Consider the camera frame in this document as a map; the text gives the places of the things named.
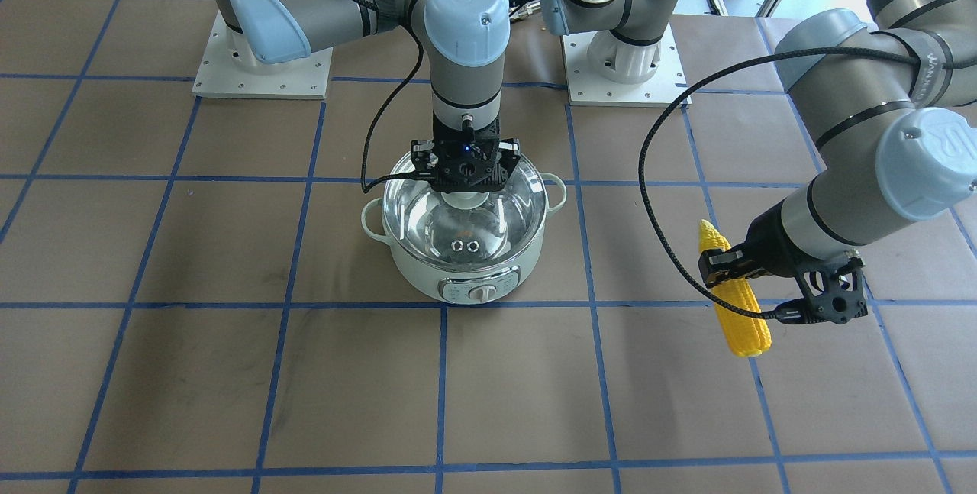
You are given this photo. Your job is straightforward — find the pale green electric pot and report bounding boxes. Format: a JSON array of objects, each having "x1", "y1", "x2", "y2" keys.
[{"x1": 362, "y1": 154, "x2": 566, "y2": 305}]

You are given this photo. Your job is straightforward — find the yellow corn cob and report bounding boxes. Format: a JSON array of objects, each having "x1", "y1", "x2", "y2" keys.
[{"x1": 698, "y1": 219, "x2": 772, "y2": 357}]

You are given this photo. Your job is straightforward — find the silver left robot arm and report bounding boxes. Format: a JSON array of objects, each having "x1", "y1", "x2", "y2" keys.
[{"x1": 699, "y1": 0, "x2": 975, "y2": 291}]

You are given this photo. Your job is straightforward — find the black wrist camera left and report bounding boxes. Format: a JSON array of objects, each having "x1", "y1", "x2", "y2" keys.
[{"x1": 795, "y1": 250, "x2": 869, "y2": 324}]

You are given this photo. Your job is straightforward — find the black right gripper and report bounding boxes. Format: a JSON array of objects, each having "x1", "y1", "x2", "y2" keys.
[{"x1": 409, "y1": 115, "x2": 522, "y2": 192}]

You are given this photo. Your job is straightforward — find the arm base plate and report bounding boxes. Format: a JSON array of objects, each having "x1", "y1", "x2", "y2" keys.
[
  {"x1": 561, "y1": 24, "x2": 686, "y2": 108},
  {"x1": 192, "y1": 13, "x2": 333, "y2": 100}
]

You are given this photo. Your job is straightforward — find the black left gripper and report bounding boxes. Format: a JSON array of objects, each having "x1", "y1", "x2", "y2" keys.
[{"x1": 698, "y1": 199, "x2": 808, "y2": 289}]

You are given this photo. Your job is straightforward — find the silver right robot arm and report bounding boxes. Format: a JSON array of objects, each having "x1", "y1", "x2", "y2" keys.
[{"x1": 216, "y1": 0, "x2": 522, "y2": 192}]

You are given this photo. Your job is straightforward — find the glass pot lid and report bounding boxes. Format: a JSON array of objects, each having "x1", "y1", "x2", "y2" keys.
[{"x1": 382, "y1": 159, "x2": 548, "y2": 271}]

